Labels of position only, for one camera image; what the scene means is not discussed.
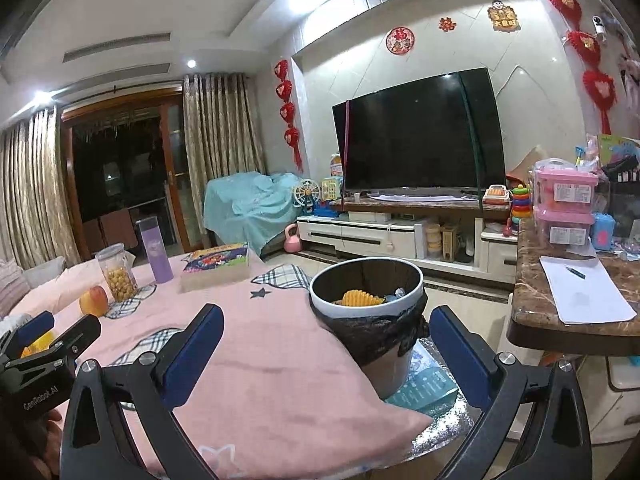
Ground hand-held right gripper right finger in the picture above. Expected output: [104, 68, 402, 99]
[429, 305, 593, 480]

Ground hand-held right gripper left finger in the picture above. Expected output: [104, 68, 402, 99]
[59, 302, 226, 480]

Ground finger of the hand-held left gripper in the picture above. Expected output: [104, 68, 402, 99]
[20, 314, 102, 361]
[0, 310, 56, 358]

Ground yellow foam fruit net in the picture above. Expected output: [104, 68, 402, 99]
[27, 332, 57, 356]

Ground white trash bin black bag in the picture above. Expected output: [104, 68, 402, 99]
[309, 256, 431, 398]

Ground person's left hand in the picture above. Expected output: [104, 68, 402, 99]
[44, 407, 65, 438]

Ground red yellow apple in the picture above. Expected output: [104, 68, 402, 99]
[79, 285, 109, 318]

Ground teal booklet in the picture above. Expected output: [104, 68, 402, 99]
[387, 355, 458, 411]

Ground striped pink cushion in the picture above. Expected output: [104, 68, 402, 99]
[0, 260, 31, 316]

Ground clear jar of snack balls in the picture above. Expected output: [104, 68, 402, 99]
[95, 243, 138, 303]

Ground silver foil mat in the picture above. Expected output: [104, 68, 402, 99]
[385, 340, 481, 466]

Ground marble counter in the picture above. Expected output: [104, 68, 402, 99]
[506, 220, 640, 367]

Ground colourful puzzle box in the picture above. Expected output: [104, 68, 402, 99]
[180, 242, 250, 293]

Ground purple drink bottle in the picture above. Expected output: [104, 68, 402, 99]
[135, 217, 175, 283]

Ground beige curtain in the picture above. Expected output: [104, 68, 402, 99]
[182, 74, 266, 181]
[0, 110, 81, 271]

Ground white paper sheets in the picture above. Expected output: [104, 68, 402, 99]
[540, 256, 638, 325]

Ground teal covered armchair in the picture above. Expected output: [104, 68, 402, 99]
[202, 172, 303, 256]

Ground white television stand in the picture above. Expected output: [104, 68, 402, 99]
[297, 195, 518, 277]

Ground pink storage box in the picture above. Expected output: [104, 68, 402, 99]
[532, 160, 598, 211]
[534, 207, 596, 251]

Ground wooden sliding glass door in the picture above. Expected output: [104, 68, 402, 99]
[60, 89, 188, 251]

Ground blue toy case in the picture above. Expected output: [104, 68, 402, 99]
[592, 212, 616, 251]

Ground toy ferris wheel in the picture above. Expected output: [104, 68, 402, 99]
[292, 179, 321, 213]

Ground brown cardboard box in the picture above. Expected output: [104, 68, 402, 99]
[505, 145, 548, 186]

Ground black television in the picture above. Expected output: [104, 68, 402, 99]
[332, 67, 506, 196]

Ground colourful children's book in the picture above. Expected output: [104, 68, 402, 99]
[597, 132, 640, 166]

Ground red heart hanging decoration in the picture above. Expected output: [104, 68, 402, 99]
[530, 0, 616, 133]
[274, 60, 304, 171]

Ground rainbow stacking ring toy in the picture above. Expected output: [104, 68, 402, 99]
[510, 185, 533, 221]

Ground round red wall sticker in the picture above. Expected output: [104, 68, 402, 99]
[385, 26, 416, 56]

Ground figure wall decoration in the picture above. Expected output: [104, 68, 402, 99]
[487, 1, 517, 31]

